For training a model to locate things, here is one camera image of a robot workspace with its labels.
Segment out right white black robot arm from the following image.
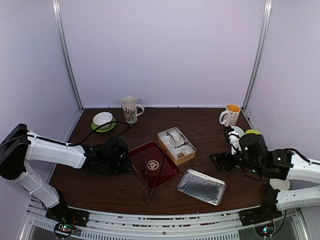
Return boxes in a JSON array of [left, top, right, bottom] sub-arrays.
[[209, 147, 320, 221]]

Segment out white paper cup liner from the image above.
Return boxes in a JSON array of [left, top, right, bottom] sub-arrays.
[[170, 147, 185, 159], [168, 129, 182, 138], [186, 145, 195, 154], [160, 133, 173, 143]]

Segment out left aluminium frame post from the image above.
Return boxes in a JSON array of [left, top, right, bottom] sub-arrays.
[[52, 0, 84, 112]]

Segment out white teacup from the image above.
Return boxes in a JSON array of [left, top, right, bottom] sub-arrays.
[[93, 111, 113, 130]]

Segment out white bowl near right base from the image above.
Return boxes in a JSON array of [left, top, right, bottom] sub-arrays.
[[269, 178, 291, 191]]

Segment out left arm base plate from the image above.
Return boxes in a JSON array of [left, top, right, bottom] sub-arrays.
[[45, 208, 90, 227]]

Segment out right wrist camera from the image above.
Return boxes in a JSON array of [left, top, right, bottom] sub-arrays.
[[223, 126, 242, 155]]

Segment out aluminium frame post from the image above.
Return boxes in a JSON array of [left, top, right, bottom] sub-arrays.
[[242, 0, 273, 113], [52, 0, 84, 112]]

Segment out white round chocolate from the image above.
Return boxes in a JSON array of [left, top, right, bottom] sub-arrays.
[[173, 135, 180, 142]]

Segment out front aluminium rail frame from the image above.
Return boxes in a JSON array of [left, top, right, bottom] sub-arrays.
[[19, 192, 311, 240]]

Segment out right aluminium frame post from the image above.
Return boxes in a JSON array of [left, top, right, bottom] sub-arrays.
[[242, 0, 273, 113]]

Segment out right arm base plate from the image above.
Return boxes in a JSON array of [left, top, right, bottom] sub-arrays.
[[238, 206, 282, 227]]

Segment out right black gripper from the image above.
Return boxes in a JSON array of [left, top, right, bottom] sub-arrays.
[[209, 147, 263, 176]]

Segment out white rectangular chocolate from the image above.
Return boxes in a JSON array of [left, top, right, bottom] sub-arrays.
[[183, 146, 192, 155]]

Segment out beige chocolate tin box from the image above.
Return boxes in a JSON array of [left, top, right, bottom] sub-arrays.
[[157, 127, 197, 166]]

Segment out beige illustrated tin lid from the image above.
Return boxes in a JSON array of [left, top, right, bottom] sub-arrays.
[[177, 169, 227, 206]]

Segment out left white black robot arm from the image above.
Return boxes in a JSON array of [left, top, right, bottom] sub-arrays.
[[0, 123, 132, 222]]

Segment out green saucer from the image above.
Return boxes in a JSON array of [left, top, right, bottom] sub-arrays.
[[91, 122, 116, 133]]

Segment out dark red lacquer tray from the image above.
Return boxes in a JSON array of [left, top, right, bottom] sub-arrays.
[[128, 141, 181, 189]]

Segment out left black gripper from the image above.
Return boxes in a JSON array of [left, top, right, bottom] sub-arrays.
[[102, 153, 133, 175]]

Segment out pale blue bowl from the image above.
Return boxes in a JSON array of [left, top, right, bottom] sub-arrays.
[[231, 125, 245, 137]]

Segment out black tongs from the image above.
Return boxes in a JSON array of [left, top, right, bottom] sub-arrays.
[[145, 151, 165, 204]]

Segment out tall floral beige mug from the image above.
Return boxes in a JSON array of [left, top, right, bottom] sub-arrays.
[[120, 96, 145, 124]]

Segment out brown round chocolate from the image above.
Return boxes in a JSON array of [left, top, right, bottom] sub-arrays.
[[177, 152, 185, 158]]

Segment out lime green bowl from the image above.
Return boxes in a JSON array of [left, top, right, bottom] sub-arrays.
[[245, 129, 261, 135]]

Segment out white mug yellow interior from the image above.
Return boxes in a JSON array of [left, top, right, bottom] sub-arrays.
[[219, 103, 241, 127]]

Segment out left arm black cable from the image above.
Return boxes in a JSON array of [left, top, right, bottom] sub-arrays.
[[0, 121, 132, 151]]

